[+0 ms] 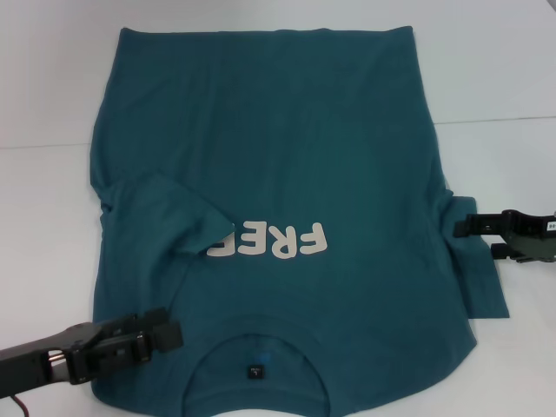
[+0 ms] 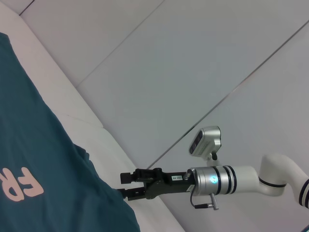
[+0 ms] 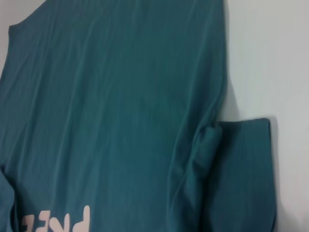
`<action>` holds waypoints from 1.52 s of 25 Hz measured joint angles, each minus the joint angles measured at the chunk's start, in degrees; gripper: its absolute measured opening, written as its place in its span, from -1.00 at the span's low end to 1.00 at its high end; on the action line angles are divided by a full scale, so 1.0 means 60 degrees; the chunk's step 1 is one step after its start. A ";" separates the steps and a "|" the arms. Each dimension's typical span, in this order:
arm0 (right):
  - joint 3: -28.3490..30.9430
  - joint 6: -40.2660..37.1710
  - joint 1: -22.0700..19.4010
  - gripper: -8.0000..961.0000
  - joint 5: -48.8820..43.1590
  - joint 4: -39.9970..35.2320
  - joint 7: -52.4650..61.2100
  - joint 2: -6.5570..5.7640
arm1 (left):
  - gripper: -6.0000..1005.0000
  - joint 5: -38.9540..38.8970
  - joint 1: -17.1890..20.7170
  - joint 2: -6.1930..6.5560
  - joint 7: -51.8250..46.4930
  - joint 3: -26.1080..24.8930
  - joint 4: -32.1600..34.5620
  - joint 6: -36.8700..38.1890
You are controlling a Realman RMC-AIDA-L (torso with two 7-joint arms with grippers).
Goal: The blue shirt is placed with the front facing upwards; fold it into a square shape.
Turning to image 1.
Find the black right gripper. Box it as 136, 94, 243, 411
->
453, 208, 556, 264

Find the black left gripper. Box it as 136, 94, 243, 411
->
0, 306, 171, 387

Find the teal FREE print t-shirt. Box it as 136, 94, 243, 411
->
89, 26, 510, 417

